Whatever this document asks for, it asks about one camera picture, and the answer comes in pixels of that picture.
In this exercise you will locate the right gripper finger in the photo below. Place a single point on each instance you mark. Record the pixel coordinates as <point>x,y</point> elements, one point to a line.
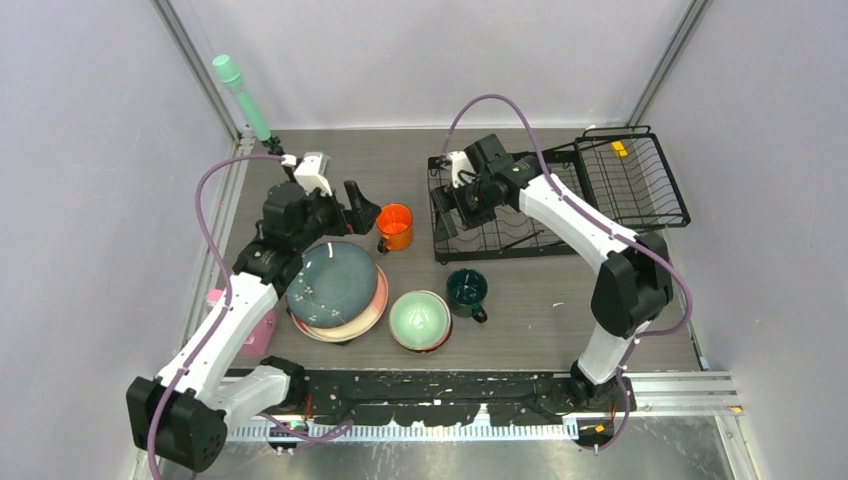
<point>444,227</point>
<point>442,198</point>

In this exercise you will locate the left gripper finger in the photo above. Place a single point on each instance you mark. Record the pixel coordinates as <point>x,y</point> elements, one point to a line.
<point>362,221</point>
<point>357,201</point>

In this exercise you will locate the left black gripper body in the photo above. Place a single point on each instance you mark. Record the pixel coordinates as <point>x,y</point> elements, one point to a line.
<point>324,218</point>

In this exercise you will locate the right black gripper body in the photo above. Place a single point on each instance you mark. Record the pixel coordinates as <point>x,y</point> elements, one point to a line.
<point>476,203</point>

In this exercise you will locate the orange mug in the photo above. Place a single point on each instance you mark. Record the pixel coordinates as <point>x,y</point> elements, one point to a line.
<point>395,227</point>

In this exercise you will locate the black wire dish rack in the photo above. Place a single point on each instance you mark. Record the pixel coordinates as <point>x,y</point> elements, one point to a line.
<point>511,235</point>

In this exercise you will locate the dark green mug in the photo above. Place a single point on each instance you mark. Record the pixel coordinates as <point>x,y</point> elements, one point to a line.
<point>466,291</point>

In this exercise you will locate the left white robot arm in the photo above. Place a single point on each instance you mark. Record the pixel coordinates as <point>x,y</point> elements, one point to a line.
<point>183,414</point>

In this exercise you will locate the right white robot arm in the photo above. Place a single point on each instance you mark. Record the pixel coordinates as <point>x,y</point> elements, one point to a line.
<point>633,284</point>

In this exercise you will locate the blue floral plate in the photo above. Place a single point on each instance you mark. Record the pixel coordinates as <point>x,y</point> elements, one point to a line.
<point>337,281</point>

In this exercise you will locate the cream bowl red rim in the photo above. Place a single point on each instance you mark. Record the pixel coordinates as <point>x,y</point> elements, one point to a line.
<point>424,346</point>

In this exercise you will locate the pink cream plate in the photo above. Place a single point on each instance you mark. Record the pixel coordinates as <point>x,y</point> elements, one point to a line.
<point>356,327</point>

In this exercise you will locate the yellow block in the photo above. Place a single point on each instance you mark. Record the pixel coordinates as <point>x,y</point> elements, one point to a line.
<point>619,149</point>

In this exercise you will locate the pink box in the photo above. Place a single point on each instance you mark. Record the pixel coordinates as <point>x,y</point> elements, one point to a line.
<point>257,342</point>

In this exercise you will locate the green microphone on tripod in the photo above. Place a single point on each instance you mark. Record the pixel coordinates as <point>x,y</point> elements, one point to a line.
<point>230,76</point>

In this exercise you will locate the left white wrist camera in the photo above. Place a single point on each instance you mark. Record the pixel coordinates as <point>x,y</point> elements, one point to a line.
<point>310,173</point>

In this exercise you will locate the black wire rack side tray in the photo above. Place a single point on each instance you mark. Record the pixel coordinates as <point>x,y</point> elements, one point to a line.
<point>638,192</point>

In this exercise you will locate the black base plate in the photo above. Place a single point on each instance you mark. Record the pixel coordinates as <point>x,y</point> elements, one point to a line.
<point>448,398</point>

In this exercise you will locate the aluminium frame rail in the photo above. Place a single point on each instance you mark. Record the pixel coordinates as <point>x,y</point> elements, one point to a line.
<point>658,395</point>

